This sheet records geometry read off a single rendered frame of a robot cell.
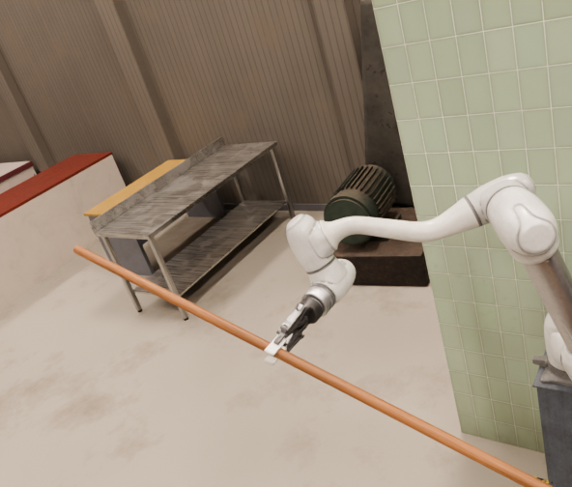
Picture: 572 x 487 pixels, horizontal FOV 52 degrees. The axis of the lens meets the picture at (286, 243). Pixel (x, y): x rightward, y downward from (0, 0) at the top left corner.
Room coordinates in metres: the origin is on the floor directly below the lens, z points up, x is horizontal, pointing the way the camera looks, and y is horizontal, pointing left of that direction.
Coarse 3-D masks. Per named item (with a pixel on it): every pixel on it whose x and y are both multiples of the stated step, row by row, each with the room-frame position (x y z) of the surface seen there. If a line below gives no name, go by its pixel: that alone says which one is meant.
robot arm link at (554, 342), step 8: (552, 320) 1.52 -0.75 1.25; (544, 328) 1.55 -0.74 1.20; (552, 328) 1.51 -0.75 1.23; (544, 336) 1.56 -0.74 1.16; (552, 336) 1.50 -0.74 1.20; (560, 336) 1.47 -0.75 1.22; (552, 344) 1.50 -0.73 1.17; (560, 344) 1.46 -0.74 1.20; (552, 352) 1.50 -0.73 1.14; (560, 352) 1.44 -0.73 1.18; (552, 360) 1.52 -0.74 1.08; (560, 360) 1.44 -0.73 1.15; (560, 368) 1.49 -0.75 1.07
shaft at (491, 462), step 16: (96, 256) 1.78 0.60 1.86; (128, 272) 1.69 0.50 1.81; (144, 288) 1.63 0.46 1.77; (160, 288) 1.61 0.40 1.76; (176, 304) 1.55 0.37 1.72; (192, 304) 1.53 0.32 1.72; (208, 320) 1.47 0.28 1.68; (224, 320) 1.45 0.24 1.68; (240, 336) 1.40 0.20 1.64; (256, 336) 1.38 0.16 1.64; (288, 352) 1.32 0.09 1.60; (304, 368) 1.26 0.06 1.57; (320, 368) 1.25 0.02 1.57; (336, 384) 1.20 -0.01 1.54; (368, 400) 1.14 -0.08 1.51; (384, 400) 1.14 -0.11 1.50; (400, 416) 1.09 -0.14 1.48; (432, 432) 1.04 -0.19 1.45; (464, 448) 0.99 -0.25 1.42; (496, 464) 0.94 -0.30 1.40; (512, 480) 0.91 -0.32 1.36; (528, 480) 0.89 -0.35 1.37
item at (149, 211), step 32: (192, 160) 5.87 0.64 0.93; (224, 160) 5.70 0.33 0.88; (160, 192) 5.35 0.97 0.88; (192, 192) 5.06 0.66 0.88; (96, 224) 4.89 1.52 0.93; (128, 224) 4.78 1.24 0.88; (160, 224) 4.53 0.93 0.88; (224, 224) 5.69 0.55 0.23; (256, 224) 5.43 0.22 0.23; (160, 256) 4.45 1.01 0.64; (192, 256) 5.17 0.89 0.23; (224, 256) 4.98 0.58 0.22; (128, 288) 4.85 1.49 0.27
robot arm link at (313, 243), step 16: (464, 208) 1.50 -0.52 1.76; (288, 224) 1.62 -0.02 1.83; (304, 224) 1.58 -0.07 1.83; (320, 224) 1.59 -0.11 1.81; (336, 224) 1.58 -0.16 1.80; (352, 224) 1.57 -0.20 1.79; (368, 224) 1.56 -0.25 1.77; (384, 224) 1.55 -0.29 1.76; (400, 224) 1.55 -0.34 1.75; (416, 224) 1.54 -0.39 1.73; (432, 224) 1.53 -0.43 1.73; (448, 224) 1.51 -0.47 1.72; (464, 224) 1.49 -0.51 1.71; (480, 224) 1.49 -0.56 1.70; (288, 240) 1.60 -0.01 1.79; (304, 240) 1.56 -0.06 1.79; (320, 240) 1.56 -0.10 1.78; (336, 240) 1.57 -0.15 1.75; (416, 240) 1.53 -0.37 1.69; (432, 240) 1.52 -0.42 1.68; (304, 256) 1.56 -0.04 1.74; (320, 256) 1.55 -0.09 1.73
